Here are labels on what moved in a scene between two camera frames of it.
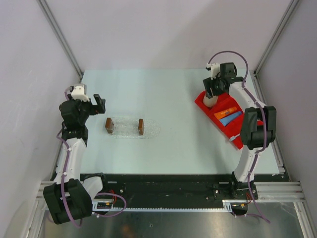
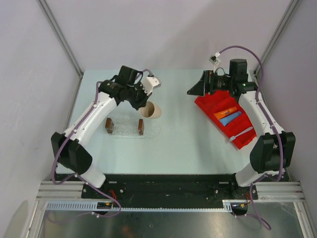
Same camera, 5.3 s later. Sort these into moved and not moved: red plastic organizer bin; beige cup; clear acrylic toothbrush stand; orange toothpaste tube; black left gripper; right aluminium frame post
Moved: black left gripper; beige cup
Not moved: red plastic organizer bin; clear acrylic toothbrush stand; orange toothpaste tube; right aluminium frame post
